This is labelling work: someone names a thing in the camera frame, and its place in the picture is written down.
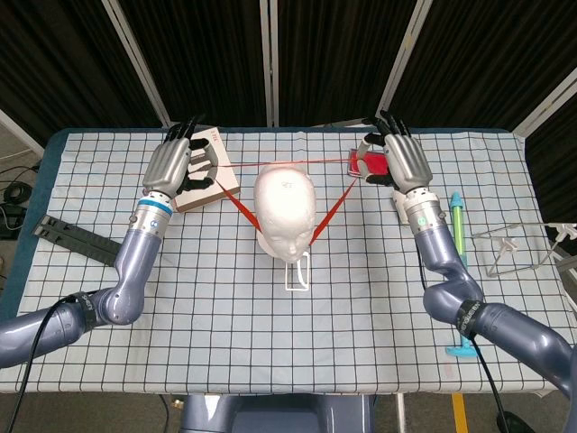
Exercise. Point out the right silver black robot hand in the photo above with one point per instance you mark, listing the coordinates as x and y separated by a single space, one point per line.
405 162

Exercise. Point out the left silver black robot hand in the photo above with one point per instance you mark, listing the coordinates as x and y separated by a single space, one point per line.
164 167

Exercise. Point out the white clear badge holder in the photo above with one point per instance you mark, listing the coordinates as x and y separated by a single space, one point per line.
297 288

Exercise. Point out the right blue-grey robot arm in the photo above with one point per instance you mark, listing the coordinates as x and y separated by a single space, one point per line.
442 243

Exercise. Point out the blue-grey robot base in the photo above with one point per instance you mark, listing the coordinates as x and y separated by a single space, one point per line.
270 417

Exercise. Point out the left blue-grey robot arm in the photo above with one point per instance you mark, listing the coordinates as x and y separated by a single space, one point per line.
135 252

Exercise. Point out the white foam mannequin head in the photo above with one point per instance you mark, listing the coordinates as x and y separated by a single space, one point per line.
284 203

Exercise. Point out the red ink pad case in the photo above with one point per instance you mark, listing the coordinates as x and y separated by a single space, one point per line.
376 164

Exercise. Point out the white paper cup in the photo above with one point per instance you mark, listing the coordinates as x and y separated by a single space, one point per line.
397 203

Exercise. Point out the green blue toy water pump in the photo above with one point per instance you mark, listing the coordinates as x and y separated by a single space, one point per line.
457 225

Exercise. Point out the black folding stand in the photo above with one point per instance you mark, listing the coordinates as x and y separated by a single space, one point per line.
67 234

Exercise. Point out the black power adapter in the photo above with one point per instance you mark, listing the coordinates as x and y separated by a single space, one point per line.
9 225

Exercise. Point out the white plastic stand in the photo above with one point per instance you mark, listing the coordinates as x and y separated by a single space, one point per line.
565 232

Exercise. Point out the blue checkered tablecloth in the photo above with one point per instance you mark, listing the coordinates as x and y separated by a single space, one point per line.
225 338

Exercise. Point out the white table leg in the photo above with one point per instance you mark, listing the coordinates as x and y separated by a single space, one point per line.
400 412

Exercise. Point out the yellow floor tape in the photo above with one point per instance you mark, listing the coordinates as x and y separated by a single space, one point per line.
459 412

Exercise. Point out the black screen panel white frame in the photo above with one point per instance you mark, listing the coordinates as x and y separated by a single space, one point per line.
338 58
54 58
487 58
203 58
559 158

